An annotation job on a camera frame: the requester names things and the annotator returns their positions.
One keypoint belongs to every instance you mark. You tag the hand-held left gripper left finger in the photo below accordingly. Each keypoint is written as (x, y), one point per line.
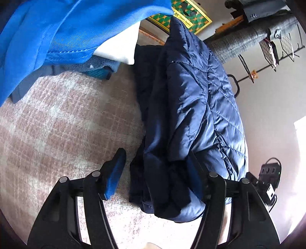
(112, 177)

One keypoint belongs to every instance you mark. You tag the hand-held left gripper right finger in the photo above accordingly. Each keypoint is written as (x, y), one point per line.
(194, 177)

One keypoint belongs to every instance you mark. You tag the navy puffer jacket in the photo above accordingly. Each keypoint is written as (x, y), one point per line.
(191, 95)

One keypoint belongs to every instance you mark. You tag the black metal clothes rack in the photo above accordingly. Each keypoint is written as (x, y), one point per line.
(245, 65)

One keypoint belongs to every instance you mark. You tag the pink checked blanket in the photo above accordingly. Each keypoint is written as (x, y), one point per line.
(59, 131)

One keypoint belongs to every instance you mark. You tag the black power strip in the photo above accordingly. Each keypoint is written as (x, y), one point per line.
(269, 171)

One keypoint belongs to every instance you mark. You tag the blue grey fleece cloth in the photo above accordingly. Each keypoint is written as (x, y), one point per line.
(71, 68)

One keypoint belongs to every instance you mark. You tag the brown teddy bear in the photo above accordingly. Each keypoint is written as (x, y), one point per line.
(254, 74)

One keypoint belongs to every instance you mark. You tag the white cloth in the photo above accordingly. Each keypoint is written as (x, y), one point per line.
(119, 50)

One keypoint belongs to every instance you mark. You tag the grey plaid coat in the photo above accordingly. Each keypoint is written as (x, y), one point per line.
(239, 40)

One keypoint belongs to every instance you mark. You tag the black folded garment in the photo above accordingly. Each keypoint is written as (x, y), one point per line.
(276, 57)

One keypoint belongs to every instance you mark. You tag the bright blue garment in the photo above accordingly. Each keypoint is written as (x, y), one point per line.
(59, 28)

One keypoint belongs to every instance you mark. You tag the yellow green patterned box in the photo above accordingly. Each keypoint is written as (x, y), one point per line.
(191, 14)

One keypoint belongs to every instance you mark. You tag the black coat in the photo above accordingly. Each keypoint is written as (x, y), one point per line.
(263, 9)

